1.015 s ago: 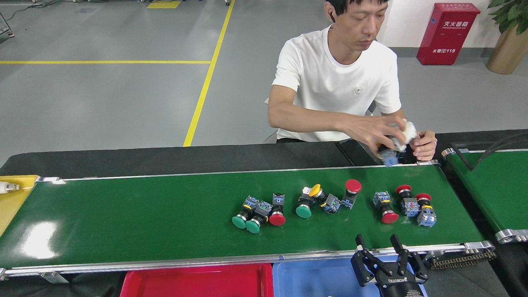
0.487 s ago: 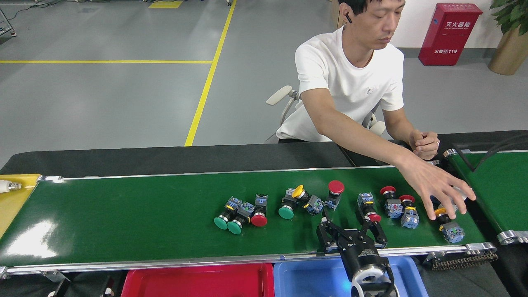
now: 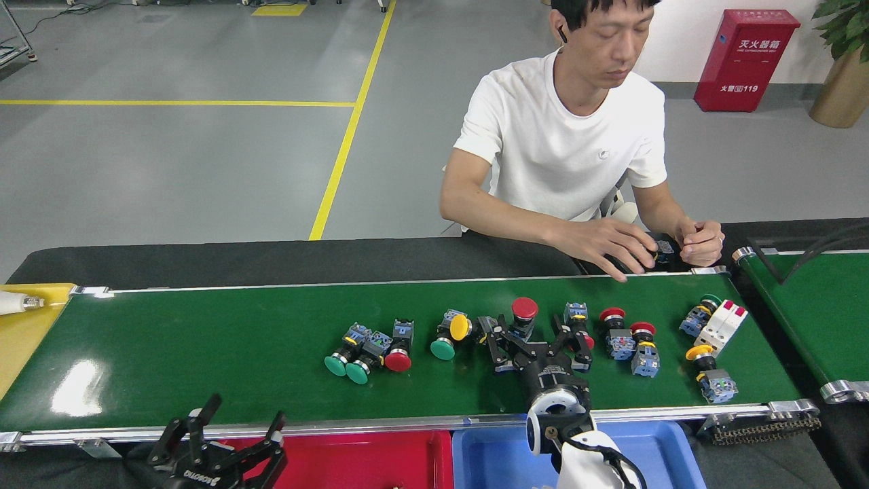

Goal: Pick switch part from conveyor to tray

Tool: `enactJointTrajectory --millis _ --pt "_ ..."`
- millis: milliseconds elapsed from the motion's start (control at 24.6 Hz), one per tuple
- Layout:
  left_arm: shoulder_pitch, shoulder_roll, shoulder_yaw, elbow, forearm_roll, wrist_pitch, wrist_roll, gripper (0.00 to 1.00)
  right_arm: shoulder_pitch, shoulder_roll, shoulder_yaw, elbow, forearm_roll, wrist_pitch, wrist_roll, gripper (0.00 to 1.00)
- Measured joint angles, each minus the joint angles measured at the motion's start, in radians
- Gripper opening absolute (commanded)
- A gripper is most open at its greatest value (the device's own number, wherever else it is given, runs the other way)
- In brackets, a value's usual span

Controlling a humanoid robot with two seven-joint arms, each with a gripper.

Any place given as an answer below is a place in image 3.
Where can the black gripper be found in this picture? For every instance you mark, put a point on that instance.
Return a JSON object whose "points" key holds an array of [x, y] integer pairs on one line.
{"points": [[553, 373], [204, 479]]}

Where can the red mushroom push button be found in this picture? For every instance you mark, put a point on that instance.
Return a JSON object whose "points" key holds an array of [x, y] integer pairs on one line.
{"points": [[524, 308], [576, 311], [398, 360], [643, 328], [612, 314]]}

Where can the white circuit breaker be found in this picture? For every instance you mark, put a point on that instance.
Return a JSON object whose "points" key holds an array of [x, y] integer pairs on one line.
{"points": [[719, 329]]}

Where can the person's left forearm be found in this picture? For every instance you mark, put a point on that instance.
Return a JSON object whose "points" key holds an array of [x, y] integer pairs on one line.
{"points": [[662, 207]]}

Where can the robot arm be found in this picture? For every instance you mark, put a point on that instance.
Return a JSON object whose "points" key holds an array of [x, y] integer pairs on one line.
{"points": [[584, 462]]}

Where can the person's right forearm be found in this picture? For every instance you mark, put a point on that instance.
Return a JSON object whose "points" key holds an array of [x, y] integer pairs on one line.
{"points": [[502, 221]]}

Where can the green conveyor belt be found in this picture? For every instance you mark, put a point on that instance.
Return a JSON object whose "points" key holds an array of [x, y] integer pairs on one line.
{"points": [[204, 353]]}

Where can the yellow tray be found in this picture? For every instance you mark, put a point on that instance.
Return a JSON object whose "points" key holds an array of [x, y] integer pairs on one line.
{"points": [[24, 339]]}

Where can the green conveyor with silver rollers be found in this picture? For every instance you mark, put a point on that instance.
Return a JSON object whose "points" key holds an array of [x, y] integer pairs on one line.
{"points": [[815, 312]]}

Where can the person's right hand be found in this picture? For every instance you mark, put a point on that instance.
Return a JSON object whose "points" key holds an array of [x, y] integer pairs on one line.
{"points": [[604, 241]]}

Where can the person's left hand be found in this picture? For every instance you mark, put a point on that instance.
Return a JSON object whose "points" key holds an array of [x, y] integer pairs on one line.
{"points": [[703, 243]]}

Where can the blue plastic bin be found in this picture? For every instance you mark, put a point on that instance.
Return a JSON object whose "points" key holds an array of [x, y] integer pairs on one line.
{"points": [[489, 462]]}

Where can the red plastic bin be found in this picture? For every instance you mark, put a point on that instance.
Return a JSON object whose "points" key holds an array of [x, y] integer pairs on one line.
{"points": [[353, 462]]}

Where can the white chair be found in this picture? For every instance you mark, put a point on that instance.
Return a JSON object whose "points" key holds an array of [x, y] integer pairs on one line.
{"points": [[624, 212]]}

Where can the person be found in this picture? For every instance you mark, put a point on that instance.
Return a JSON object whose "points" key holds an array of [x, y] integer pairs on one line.
{"points": [[563, 149]]}

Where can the white light bulb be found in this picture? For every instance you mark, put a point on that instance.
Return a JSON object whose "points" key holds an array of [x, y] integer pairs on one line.
{"points": [[13, 303]]}

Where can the red fire extinguisher box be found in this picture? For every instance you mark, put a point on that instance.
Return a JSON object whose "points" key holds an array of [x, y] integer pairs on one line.
{"points": [[747, 64]]}

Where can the potted plant in brass pot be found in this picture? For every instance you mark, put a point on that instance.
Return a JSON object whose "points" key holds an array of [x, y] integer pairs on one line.
{"points": [[842, 95]]}

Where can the metal rack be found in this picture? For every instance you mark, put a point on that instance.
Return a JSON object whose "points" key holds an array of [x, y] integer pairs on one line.
{"points": [[13, 54]]}

